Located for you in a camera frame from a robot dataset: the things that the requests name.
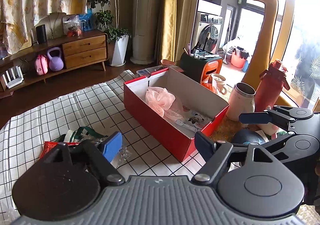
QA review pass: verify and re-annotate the white plastic bag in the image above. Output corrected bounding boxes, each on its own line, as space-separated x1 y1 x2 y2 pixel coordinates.
222 38 242 52

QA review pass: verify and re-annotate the red water bottle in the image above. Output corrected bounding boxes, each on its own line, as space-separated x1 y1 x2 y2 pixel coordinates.
254 59 290 113

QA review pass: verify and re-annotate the white standing air conditioner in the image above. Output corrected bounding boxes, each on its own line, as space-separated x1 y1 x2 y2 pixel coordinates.
130 0 167 65

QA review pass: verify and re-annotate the pink plush toy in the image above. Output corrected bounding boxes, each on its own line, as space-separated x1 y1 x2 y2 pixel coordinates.
257 106 287 140

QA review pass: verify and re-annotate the tan giraffe plush toy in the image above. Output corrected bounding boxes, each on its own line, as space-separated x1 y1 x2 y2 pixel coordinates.
241 0 300 108

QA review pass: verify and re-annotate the red white packet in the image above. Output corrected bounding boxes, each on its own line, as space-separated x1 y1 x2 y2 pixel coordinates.
39 140 80 160

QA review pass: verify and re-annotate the wooden cabinet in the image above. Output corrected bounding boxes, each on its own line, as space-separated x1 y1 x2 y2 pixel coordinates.
0 29 108 93

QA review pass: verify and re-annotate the white checkered blanket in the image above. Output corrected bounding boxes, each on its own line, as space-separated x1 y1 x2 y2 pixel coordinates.
0 70 240 225

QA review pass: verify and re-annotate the white router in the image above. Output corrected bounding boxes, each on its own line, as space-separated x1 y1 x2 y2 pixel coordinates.
2 65 24 89

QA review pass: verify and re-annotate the white thermos cup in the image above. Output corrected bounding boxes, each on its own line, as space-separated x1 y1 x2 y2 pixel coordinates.
226 82 256 121

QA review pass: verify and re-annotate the clear bag with toys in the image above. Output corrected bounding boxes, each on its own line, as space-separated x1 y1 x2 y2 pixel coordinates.
62 14 83 37

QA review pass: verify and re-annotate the yellow curtain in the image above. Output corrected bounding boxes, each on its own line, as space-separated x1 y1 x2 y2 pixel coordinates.
157 0 198 65

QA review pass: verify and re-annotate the pink mesh bath puff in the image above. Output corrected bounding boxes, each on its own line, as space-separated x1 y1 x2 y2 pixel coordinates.
146 87 184 119

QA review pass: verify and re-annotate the panda print packet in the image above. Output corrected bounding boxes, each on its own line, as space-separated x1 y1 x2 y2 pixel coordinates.
175 111 213 130

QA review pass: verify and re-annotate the cream ceramic mug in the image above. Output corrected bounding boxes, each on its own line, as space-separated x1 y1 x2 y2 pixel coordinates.
207 73 228 95

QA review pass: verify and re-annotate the washing machine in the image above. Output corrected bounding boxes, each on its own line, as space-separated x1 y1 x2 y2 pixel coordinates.
192 12 224 55

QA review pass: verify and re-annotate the potted plant white pot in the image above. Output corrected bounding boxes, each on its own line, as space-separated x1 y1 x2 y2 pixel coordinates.
87 0 132 66

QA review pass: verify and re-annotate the clear plastic box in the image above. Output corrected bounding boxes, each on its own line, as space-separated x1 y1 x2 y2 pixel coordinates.
137 66 165 78

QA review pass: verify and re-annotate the pink basin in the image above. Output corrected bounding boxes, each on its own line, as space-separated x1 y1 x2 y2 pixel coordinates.
230 48 250 69

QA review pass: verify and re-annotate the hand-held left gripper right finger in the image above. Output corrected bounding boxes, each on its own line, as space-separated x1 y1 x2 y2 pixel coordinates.
192 131 288 183

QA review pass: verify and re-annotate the red cardboard box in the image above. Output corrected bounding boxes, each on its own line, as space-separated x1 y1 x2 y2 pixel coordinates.
124 66 230 163

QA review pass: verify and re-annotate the yellow patterned mat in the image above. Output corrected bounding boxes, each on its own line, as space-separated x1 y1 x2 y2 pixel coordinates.
211 115 259 141

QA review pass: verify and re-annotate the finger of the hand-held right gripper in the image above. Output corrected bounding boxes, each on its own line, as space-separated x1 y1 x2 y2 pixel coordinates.
265 133 298 159
239 106 295 129

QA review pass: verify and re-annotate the orange white wipes pack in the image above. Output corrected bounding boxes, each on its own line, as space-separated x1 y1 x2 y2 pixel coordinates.
201 81 217 93

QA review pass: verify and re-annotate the pink toy case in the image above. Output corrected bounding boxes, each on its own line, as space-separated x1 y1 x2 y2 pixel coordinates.
34 55 49 76

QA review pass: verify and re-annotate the purple kettlebell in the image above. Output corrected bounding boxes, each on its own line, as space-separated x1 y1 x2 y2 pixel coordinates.
47 47 64 72

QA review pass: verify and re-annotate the dark ball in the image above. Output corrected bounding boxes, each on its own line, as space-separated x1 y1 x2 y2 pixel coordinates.
231 128 269 145

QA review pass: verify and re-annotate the clear plastic wrap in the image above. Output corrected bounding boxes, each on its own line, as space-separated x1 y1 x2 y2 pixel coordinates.
110 145 134 168

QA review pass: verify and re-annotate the blue bag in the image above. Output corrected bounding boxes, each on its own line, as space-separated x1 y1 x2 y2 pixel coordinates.
79 12 95 31

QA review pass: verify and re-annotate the black speaker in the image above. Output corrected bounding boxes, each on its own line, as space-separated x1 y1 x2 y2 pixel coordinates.
36 24 47 44

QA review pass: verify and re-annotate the scallop shaped decor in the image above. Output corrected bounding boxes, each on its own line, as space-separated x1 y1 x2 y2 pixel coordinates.
35 12 69 40

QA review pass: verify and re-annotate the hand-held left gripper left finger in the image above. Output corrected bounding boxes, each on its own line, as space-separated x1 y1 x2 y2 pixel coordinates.
39 131 125 187

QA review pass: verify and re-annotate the green orange storage box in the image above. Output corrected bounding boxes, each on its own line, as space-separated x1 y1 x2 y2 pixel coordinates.
179 52 223 85

